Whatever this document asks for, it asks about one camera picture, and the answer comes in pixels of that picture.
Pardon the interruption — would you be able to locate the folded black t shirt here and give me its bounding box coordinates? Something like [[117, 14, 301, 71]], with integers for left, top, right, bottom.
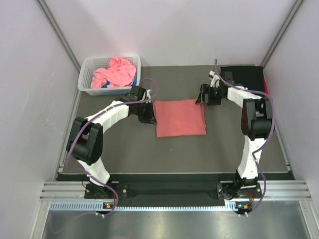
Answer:
[[220, 66, 264, 92]]

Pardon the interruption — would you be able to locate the white plastic basket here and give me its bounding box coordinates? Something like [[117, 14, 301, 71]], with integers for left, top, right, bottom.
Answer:
[[78, 54, 141, 96]]

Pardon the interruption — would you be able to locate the salmon pink t shirt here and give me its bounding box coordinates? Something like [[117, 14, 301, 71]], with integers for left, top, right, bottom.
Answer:
[[154, 99, 206, 138]]

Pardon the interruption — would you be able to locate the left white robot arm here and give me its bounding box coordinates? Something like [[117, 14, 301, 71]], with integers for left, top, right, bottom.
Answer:
[[66, 86, 157, 199]]

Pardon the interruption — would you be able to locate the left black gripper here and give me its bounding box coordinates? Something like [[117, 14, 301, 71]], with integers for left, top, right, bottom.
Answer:
[[135, 100, 157, 124]]

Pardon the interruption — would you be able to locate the slotted grey cable duct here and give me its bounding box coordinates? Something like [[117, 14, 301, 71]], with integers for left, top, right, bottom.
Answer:
[[50, 201, 250, 212]]

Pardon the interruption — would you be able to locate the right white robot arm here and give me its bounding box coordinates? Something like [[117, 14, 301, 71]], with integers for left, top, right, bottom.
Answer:
[[196, 71, 275, 200]]

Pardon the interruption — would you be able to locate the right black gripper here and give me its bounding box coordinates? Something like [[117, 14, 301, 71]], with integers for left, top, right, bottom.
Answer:
[[195, 84, 224, 106]]

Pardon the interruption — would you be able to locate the pink t shirt in basket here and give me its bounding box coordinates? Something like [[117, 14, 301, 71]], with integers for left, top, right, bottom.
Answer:
[[91, 56, 137, 89]]

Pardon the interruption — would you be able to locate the folded red t shirt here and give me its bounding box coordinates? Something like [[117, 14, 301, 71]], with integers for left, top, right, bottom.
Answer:
[[263, 77, 269, 94]]

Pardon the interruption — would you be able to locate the purple cable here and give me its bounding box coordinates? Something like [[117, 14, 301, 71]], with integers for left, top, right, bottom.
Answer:
[[214, 58, 276, 217], [66, 78, 159, 216]]

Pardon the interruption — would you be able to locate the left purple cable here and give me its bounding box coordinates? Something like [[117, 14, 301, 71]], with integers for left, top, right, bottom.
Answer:
[[66, 78, 159, 216]]

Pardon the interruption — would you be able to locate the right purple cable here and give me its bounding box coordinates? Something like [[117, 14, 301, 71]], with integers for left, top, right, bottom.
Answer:
[[214, 58, 276, 217]]

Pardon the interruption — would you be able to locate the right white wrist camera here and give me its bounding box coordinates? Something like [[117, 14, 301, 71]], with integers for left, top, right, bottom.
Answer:
[[209, 71, 220, 88]]

